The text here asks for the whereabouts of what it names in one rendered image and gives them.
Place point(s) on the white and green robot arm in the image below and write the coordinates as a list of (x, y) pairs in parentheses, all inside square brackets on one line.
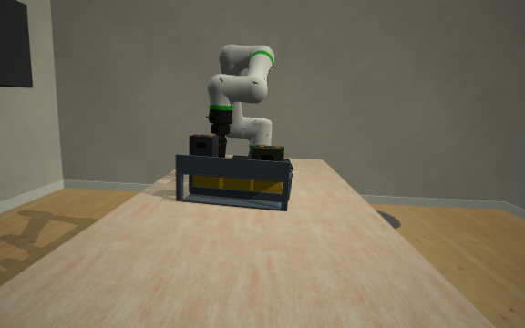
[(227, 93)]

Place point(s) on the dark green case with orange latches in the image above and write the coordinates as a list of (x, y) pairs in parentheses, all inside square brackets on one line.
[(271, 153)]

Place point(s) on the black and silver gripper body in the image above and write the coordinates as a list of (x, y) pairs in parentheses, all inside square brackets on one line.
[(220, 131)]

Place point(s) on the yellow open-front bin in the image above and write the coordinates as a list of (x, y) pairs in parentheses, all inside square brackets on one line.
[(209, 182), (238, 184), (267, 186)]

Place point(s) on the dark grey case with orange patches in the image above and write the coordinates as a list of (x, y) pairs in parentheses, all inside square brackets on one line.
[(204, 145)]

